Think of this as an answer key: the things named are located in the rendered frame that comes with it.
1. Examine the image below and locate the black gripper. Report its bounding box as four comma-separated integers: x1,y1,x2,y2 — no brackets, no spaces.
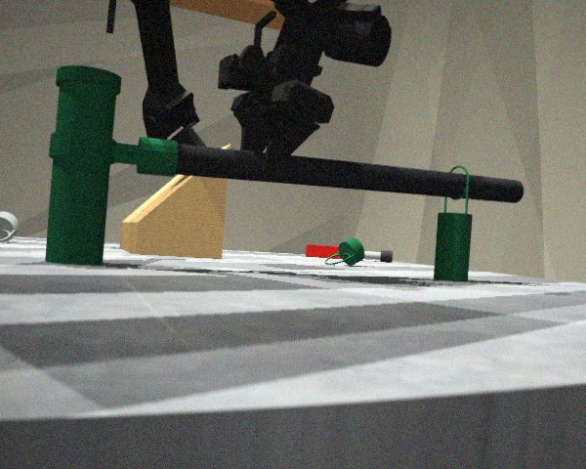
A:
230,41,335,175

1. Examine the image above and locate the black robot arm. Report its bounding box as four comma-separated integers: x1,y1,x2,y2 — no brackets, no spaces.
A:
131,0,391,147

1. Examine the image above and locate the black horizontal rail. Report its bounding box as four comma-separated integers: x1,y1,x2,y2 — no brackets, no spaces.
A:
176,145,524,203

